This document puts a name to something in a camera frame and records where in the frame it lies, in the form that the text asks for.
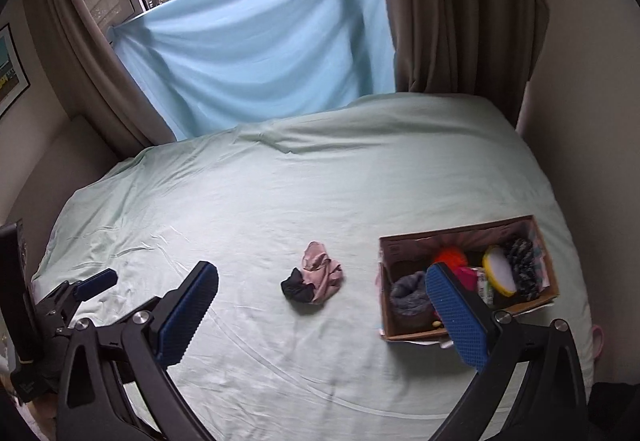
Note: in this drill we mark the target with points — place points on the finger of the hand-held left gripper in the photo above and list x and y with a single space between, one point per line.
95 285

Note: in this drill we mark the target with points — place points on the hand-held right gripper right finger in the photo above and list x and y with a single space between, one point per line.
457 316

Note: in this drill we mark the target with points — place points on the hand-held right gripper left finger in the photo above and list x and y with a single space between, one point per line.
187 316

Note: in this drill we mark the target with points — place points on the magenta fabric pouch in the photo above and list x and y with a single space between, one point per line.
465 277

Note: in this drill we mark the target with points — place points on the grey sock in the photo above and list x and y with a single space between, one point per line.
410 299

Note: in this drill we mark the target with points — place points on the orange pom-pom ball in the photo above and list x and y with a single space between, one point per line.
450 257

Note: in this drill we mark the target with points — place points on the yellow round powder puff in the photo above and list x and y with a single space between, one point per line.
497 268

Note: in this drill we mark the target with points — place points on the black patterned scrunchie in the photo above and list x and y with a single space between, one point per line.
522 266

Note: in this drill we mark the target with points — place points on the cardboard box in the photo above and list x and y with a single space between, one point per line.
542 293

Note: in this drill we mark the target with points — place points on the plain black scrunchie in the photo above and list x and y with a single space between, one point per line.
296 288

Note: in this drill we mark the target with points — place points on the pink scrunchie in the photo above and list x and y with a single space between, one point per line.
323 273

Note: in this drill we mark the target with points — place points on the light green bed sheet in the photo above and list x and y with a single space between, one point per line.
300 181

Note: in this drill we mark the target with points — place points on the brown curtain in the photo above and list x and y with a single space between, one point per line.
450 6
95 56

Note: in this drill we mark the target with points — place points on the light blue hanging cloth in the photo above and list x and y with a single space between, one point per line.
260 46

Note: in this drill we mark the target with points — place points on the framed wall picture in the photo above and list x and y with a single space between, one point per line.
10 71

